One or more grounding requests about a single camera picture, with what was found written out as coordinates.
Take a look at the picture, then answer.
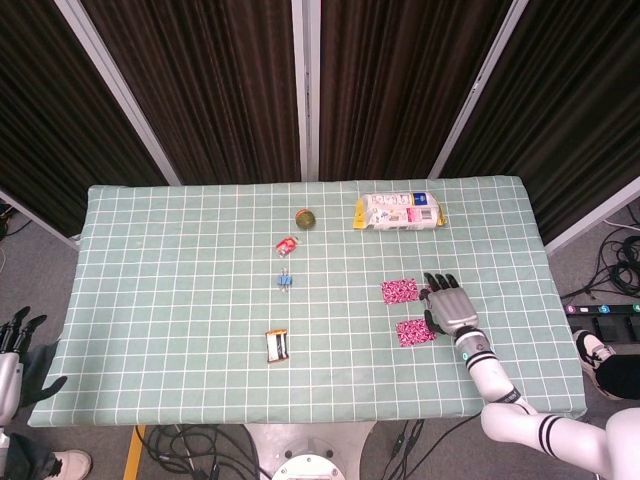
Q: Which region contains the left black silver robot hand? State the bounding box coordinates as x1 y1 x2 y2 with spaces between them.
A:
0 306 69 427

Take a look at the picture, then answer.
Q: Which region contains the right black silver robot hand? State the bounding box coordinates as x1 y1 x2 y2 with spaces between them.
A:
418 272 480 339

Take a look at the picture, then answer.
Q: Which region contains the pink patterned card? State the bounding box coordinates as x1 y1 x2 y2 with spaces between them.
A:
395 317 438 349
380 278 420 306

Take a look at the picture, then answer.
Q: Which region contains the silver metal robot base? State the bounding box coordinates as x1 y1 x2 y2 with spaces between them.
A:
244 422 379 480

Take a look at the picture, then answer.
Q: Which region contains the dark green trouser leg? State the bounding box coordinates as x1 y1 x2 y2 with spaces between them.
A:
7 342 62 480

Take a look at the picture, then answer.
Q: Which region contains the beige shoe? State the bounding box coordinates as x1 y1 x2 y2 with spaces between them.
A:
51 448 95 480

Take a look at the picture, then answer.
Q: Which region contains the white yellow snack package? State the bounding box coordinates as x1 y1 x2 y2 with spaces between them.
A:
352 191 447 232

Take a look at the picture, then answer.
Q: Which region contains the yellow floor tape strip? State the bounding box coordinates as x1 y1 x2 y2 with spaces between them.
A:
122 424 147 480

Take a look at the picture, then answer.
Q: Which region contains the white black sneaker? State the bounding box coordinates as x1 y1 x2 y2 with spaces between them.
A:
571 328 617 399

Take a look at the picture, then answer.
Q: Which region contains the red candy wrapper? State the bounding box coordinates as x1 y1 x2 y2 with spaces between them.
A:
273 235 302 259

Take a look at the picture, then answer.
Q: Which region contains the green white checkered tablecloth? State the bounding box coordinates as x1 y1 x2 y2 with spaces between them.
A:
27 174 589 429

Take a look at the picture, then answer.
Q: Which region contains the black trouser leg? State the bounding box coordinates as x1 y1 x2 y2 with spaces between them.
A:
596 355 640 402

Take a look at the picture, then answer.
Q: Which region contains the dark brown partition panel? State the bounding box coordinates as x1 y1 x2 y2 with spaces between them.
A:
429 0 640 254
0 0 174 247
305 0 531 182
54 0 307 185

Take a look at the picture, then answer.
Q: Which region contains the black cable bundle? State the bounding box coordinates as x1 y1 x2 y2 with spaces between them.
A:
0 199 26 241
143 423 262 480
558 204 640 309
382 418 427 480

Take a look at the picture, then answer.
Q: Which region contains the black numbered switch strip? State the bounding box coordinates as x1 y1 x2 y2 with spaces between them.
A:
561 301 640 345

